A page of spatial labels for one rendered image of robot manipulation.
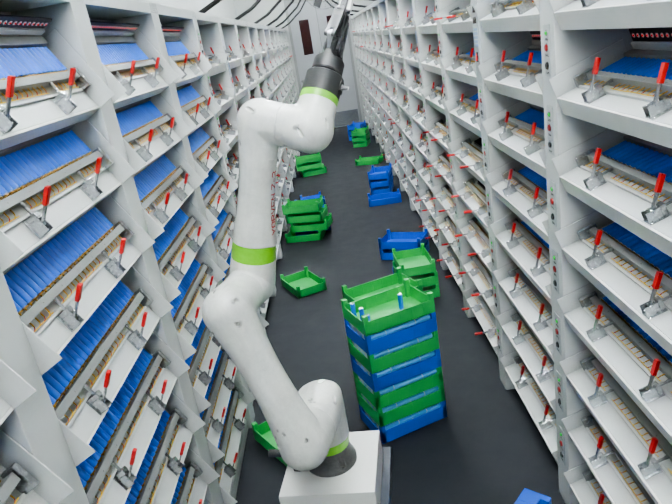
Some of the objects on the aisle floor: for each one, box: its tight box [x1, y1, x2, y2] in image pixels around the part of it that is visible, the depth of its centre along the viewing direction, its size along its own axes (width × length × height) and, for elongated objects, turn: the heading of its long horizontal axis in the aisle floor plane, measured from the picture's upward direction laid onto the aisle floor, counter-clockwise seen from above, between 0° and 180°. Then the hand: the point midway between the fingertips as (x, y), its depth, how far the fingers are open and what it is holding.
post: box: [539, 0, 633, 504], centre depth 166 cm, size 20×9×175 cm, turn 115°
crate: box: [359, 401, 447, 444], centre depth 249 cm, size 30×20×8 cm
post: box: [477, 0, 533, 390], centre depth 231 cm, size 20×9×175 cm, turn 115°
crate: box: [251, 421, 287, 467], centre depth 245 cm, size 30×20×8 cm
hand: (346, 0), depth 147 cm, fingers closed
